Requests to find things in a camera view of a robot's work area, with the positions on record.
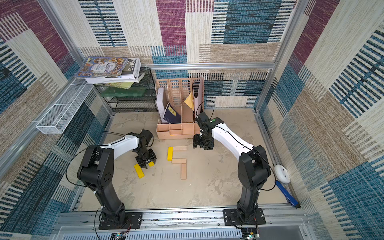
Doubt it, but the pink desk file organizer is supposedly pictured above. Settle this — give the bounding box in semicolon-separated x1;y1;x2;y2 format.
156;78;204;140

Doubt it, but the black wire shelf rack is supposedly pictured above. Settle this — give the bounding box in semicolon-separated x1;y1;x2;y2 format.
96;68;157;113

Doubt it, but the colourful illustrated book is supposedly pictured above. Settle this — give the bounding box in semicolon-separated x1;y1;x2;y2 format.
75;57;128;79

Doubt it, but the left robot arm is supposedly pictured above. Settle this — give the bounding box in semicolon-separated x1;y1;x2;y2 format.
77;129;157;230

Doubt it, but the white folder in organizer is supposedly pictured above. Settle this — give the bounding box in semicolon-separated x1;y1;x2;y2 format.
156;88;168;124

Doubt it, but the white wire mesh basket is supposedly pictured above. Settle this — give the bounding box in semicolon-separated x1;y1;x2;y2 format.
36;82;93;134

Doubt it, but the yellow paper sheet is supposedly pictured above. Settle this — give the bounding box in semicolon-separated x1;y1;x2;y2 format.
184;92;195;111

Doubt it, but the green folder on shelf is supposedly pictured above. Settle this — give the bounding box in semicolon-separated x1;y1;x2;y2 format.
101;87;147;97

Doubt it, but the dark navy booklet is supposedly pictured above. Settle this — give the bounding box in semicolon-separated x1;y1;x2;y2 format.
163;103;182;124

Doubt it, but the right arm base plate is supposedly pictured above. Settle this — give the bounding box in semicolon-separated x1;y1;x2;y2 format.
223;208;266;227

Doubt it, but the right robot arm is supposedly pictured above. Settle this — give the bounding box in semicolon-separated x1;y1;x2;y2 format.
193;112;272;227

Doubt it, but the blue stick tool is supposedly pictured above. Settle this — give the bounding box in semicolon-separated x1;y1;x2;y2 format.
275;180;301;209

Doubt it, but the white round device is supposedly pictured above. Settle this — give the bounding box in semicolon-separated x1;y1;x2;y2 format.
274;165;291;184

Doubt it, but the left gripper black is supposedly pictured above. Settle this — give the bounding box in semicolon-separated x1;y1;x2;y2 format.
135;147;158;168

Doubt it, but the black and white Folio book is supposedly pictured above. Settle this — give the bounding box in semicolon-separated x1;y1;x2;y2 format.
84;58;141;84

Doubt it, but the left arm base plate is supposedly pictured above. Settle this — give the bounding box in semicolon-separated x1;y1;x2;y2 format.
98;212;143;230

